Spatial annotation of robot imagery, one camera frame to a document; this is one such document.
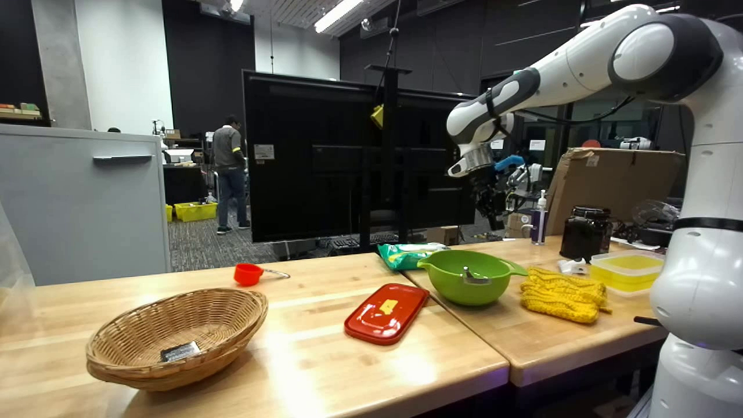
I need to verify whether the metal spoon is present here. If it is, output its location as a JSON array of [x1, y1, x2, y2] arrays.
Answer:
[[462, 264, 491, 285]]

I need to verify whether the cardboard box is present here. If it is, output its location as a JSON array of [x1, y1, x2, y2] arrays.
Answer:
[[545, 146, 688, 235]]

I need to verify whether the clear plastic bag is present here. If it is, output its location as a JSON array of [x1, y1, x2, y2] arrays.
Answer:
[[0, 203, 40, 327]]

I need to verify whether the yellow knitted cloth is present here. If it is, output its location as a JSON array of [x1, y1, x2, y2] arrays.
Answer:
[[517, 264, 611, 325]]

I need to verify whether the red measuring cup metal handle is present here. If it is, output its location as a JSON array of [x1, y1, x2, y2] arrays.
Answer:
[[231, 261, 292, 288]]

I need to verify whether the yellow bin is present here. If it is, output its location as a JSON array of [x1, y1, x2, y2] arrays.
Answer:
[[163, 199, 221, 225]]

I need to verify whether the large black screen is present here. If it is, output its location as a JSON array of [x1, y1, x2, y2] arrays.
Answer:
[[242, 69, 472, 243]]

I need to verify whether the grey cabinet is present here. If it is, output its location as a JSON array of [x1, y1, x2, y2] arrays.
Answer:
[[0, 122, 174, 285]]

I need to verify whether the ceiling light strip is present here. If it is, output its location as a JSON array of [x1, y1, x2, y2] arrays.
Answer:
[[310, 0, 367, 34]]

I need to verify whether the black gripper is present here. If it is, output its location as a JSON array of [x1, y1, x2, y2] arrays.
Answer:
[[472, 166, 519, 227]]

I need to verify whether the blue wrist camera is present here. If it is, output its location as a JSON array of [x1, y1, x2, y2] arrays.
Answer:
[[495, 153, 528, 175]]

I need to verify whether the silver packet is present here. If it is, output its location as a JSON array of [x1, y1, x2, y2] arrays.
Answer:
[[157, 339, 203, 364]]

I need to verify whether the green plastic bowl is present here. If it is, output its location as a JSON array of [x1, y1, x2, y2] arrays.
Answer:
[[419, 246, 528, 310]]

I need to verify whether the black pole stand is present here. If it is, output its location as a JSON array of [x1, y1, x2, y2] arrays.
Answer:
[[362, 0, 415, 252]]

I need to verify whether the black jar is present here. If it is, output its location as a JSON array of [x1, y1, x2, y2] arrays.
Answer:
[[560, 205, 613, 263]]

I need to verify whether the red rectangular tray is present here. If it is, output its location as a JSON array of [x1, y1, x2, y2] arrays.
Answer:
[[343, 282, 431, 347]]

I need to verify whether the woven wicker basket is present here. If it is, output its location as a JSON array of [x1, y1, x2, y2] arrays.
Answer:
[[83, 285, 271, 392]]

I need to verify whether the wall shelf with items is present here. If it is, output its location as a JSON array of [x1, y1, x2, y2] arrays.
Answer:
[[0, 98, 52, 125]]

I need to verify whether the person in grey t-shirt jeans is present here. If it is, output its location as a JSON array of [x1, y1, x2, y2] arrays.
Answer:
[[209, 113, 251, 232]]

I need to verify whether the white crumpled paper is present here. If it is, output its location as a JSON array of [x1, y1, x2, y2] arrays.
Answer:
[[556, 255, 592, 278]]

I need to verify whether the yellow plastic container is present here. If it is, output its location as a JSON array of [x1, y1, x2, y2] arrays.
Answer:
[[590, 254, 667, 297]]

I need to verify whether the pump bottle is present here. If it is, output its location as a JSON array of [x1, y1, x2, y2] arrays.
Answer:
[[533, 189, 551, 246]]

